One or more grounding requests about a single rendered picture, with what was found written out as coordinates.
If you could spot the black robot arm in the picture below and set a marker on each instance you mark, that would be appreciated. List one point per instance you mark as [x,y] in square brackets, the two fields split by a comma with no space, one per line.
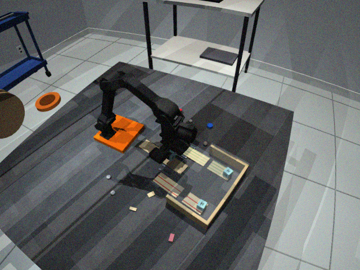
[163,109]

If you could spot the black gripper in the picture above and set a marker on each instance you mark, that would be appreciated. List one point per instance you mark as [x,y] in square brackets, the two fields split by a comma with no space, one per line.
[163,152]

